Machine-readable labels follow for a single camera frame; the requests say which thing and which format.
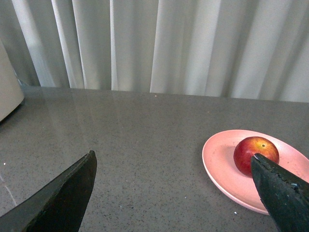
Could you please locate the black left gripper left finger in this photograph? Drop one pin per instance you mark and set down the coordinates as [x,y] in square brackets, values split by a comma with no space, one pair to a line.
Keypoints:
[60,205]

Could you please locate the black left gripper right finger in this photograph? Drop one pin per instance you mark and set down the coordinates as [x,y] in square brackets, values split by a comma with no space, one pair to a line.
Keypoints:
[284,195]

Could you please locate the red yellow apple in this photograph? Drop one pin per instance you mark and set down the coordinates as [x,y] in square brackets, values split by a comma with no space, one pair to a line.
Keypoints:
[248,147]

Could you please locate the pink round plate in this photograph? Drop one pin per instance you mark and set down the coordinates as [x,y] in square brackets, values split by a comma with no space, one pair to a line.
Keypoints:
[217,155]

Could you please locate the white rounded appliance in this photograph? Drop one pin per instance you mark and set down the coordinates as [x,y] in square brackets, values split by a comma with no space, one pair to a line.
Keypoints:
[11,94]

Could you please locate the white pleated curtain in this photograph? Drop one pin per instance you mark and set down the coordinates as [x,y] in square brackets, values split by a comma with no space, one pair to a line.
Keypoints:
[255,49]

